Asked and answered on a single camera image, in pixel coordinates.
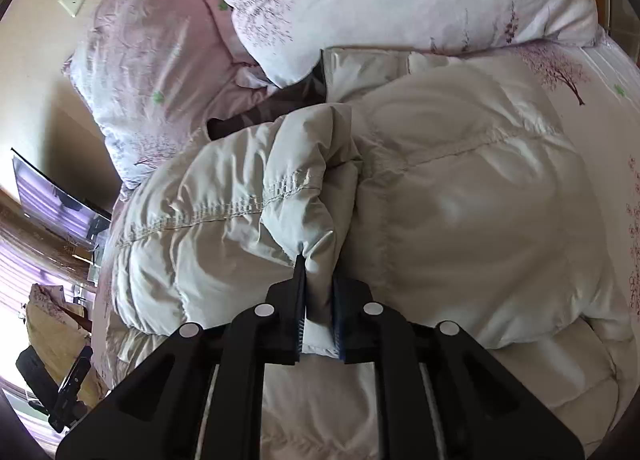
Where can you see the black device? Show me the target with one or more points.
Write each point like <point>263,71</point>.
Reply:
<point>55,390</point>

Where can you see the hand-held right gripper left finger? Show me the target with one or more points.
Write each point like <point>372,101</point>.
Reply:
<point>294,312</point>

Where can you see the wooden television cabinet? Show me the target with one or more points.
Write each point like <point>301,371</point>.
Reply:
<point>35,245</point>

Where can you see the grey-white quilt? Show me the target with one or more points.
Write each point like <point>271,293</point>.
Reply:
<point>450,190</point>

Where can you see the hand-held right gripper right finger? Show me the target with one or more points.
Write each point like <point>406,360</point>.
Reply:
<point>350,317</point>

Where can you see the beige floral cloth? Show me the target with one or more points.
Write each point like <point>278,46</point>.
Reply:
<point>50,320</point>

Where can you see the pink floral bed sheet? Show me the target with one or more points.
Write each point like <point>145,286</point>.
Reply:
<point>600,105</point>

